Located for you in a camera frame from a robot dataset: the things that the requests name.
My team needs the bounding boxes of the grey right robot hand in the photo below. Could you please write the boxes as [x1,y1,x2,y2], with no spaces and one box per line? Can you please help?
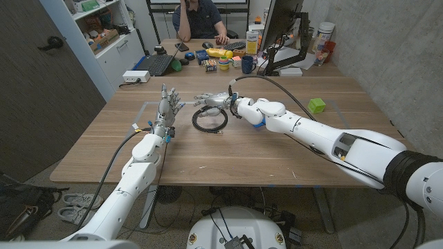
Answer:
[192,92,233,118]

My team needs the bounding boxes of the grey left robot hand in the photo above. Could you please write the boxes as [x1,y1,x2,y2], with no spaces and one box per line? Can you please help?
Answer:
[152,83,186,138]

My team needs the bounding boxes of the green block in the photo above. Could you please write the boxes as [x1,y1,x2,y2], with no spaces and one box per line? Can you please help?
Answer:
[307,98,327,114]

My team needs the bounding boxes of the stacked colourful cups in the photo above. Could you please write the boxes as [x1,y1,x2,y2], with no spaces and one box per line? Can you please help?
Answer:
[217,55,231,72]

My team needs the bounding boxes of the white power box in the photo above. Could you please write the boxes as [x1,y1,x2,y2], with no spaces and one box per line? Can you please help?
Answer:
[122,70,152,84]

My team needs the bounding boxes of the black laptop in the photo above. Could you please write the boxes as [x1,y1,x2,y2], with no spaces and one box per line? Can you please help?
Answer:
[136,37,186,77]

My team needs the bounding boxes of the small blue box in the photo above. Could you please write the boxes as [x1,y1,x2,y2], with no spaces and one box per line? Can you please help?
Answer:
[195,49,210,66]

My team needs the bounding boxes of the yellow bottle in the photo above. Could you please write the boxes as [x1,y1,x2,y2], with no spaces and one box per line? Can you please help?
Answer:
[206,48,234,59]

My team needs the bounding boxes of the dark blue mug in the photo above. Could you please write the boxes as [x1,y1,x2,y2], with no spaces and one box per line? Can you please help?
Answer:
[241,55,257,75]

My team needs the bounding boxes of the black keyboard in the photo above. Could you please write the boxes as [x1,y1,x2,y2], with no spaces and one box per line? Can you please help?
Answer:
[223,40,247,52]

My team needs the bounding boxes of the white yellow carton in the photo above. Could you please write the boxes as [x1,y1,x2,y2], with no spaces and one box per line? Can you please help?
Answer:
[245,30,260,56]

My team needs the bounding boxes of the person in dark shirt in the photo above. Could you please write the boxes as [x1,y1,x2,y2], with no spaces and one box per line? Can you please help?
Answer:
[172,0,231,46]

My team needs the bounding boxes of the white flat box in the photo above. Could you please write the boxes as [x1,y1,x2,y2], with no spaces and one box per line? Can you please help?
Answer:
[278,67,304,77]

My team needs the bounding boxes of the white shelf cabinet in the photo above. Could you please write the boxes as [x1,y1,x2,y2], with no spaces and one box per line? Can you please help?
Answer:
[39,0,146,103]

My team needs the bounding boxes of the cardboard box with items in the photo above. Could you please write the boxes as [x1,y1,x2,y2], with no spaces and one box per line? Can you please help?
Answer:
[88,28,120,55]

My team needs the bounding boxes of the black computer monitor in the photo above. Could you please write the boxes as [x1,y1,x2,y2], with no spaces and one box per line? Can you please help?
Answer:
[259,0,305,53]

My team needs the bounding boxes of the grey sneaker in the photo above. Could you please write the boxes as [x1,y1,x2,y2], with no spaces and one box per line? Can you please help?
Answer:
[62,192,104,210]
[57,206,91,226]

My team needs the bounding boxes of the red cup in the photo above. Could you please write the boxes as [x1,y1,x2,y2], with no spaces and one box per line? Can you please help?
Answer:
[321,40,337,64]

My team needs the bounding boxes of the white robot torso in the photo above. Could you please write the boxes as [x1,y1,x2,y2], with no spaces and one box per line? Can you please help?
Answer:
[186,206,287,249]

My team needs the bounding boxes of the white wipes canister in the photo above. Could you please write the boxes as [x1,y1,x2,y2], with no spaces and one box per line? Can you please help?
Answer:
[311,21,336,54]

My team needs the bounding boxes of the black backpack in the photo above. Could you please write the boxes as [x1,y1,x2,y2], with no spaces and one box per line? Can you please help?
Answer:
[0,172,70,239]

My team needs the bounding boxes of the black coiled Ethernet cable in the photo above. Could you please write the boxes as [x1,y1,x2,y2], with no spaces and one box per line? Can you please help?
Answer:
[192,104,229,135]

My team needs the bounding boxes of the black door handle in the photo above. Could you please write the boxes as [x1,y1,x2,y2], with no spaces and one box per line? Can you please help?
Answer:
[37,35,65,52]

